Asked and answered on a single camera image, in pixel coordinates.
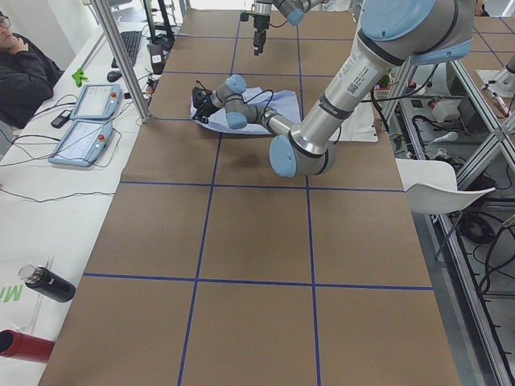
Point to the seated person in black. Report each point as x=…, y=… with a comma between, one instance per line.
x=28, y=77

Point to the black water bottle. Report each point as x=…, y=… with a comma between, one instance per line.
x=47, y=283

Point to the lower teach pendant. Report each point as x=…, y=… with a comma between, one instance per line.
x=82, y=144

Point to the black keyboard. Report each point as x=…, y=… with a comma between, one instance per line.
x=131, y=41

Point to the upper teach pendant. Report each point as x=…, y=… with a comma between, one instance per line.
x=97, y=102

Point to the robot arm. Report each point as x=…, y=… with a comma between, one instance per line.
x=293, y=12
x=390, y=32

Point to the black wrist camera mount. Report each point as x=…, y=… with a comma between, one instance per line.
x=201, y=96

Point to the teach pendant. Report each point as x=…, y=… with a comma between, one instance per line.
x=97, y=102
x=82, y=144

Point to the aluminium frame post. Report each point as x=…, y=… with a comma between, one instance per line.
x=114, y=39

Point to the black mobile phone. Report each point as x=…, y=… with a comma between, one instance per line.
x=59, y=121

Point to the green plastic clip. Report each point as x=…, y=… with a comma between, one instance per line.
x=79, y=77

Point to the red cylinder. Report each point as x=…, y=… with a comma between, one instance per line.
x=16, y=345

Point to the black computer mouse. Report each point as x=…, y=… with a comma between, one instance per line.
x=113, y=76

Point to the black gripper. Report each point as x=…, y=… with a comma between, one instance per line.
x=205, y=105
x=260, y=23

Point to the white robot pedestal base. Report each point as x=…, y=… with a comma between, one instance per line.
x=359, y=127

